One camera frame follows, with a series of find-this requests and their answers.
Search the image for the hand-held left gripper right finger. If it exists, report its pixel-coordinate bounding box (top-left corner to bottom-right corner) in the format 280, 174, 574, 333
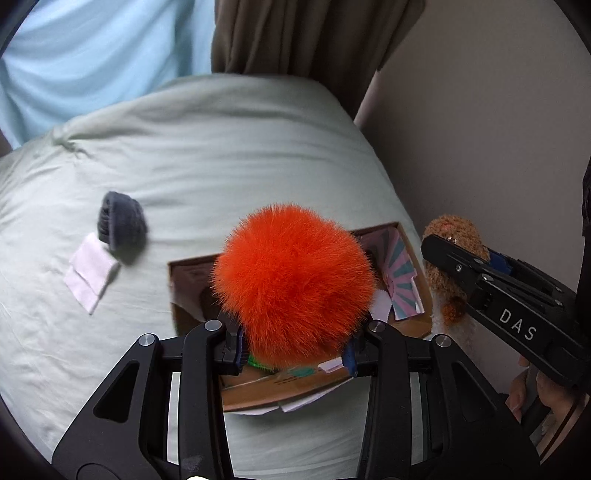
344, 318, 542, 480

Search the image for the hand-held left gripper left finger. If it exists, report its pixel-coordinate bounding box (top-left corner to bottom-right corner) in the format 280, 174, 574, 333
52, 318, 245, 480

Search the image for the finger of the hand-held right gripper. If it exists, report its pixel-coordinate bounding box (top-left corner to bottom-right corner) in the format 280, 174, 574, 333
420, 233, 506, 320
488, 251, 576, 297

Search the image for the brown plush toy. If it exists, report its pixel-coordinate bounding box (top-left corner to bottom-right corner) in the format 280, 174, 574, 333
422, 213, 491, 357

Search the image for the patterned cardboard box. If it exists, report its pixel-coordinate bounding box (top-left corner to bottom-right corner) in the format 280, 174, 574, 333
167, 221, 435, 415

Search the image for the orange fluffy pompom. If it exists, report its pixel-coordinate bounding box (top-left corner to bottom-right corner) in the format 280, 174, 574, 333
210, 203, 378, 370

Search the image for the person's right hand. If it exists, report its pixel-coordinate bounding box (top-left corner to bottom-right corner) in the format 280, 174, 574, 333
505, 354, 580, 426

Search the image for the white pink folded sock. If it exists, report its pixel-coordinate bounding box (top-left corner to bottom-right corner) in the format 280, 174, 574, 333
63, 232, 121, 316

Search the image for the grey rolled sock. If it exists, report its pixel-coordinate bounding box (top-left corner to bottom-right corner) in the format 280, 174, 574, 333
96, 191, 149, 253

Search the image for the brown curtain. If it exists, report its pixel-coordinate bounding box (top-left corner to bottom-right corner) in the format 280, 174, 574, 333
210, 0, 426, 121

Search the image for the light blue hanging cloth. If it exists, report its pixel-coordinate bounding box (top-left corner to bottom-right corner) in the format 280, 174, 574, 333
0, 0, 217, 149

